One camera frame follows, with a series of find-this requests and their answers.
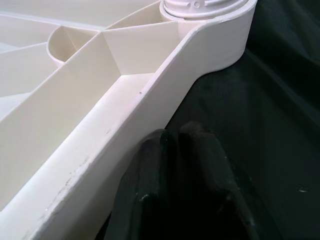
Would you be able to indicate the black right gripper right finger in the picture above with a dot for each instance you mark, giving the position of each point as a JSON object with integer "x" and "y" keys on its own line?
{"x": 205, "y": 195}

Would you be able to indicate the white plastic children table top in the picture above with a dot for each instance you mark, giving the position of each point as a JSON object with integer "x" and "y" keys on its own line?
{"x": 75, "y": 112}

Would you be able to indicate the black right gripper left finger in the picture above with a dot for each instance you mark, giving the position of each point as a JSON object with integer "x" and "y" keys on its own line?
{"x": 150, "y": 195}

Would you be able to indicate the white plastic table leg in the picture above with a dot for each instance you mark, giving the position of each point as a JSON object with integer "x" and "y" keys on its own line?
{"x": 200, "y": 7}

